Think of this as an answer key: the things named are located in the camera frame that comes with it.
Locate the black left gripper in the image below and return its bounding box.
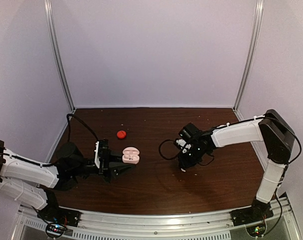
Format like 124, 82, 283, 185
71, 150, 136, 184

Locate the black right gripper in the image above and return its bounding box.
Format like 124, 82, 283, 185
177, 144, 208, 170

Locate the white oval charging case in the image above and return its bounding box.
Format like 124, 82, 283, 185
122, 146, 140, 165

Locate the red round earbud charging case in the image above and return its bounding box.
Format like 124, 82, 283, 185
116, 130, 127, 139

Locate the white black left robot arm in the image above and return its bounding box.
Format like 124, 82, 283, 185
0, 140, 140, 222

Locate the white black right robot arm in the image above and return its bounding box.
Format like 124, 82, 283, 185
174, 109, 300, 221

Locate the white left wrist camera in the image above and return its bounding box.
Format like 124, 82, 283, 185
94, 141, 100, 169

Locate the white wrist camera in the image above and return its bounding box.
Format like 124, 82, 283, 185
174, 138, 191, 154
94, 141, 100, 169

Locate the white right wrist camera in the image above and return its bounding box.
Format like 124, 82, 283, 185
174, 138, 191, 154

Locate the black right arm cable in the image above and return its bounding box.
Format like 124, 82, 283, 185
158, 138, 216, 167

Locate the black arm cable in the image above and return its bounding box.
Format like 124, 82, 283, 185
28, 113, 100, 167
158, 138, 216, 167

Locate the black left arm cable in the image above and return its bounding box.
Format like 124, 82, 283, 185
28, 113, 100, 167

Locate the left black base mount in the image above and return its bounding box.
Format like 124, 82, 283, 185
37, 189, 81, 227

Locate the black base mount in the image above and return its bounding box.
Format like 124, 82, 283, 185
37, 189, 81, 227
230, 189, 276, 227

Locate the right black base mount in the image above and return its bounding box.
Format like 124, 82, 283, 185
230, 189, 276, 227

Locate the aluminium front rail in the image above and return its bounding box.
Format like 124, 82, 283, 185
13, 197, 302, 240

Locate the right aluminium frame post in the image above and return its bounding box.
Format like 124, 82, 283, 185
233, 0, 264, 113

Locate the aluminium frame post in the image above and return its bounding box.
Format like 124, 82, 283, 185
44, 0, 76, 112
233, 0, 264, 113

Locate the left aluminium frame post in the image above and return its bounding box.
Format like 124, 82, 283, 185
44, 0, 76, 112

